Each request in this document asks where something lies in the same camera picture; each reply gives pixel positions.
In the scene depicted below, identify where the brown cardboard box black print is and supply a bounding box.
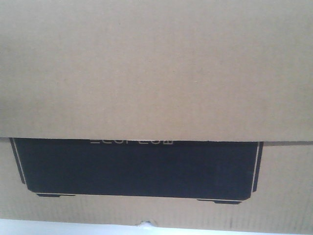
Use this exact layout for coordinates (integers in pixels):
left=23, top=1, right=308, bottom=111
left=0, top=0, right=313, bottom=234

